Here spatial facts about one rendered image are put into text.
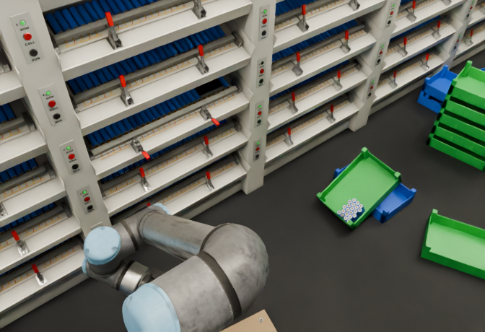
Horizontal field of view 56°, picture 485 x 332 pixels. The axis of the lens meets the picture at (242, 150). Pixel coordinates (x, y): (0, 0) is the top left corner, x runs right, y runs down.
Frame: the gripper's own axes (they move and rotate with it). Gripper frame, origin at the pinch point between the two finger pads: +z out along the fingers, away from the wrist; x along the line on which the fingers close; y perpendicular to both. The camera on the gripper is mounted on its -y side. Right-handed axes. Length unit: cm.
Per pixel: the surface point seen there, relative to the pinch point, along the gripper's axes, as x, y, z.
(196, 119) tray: -6, 59, -32
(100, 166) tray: -4, 27, -50
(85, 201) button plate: 4, 18, -50
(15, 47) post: -51, 20, -64
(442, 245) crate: 28, 80, 75
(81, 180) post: -4, 20, -52
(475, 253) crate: 25, 81, 87
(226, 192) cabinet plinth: 43, 68, -16
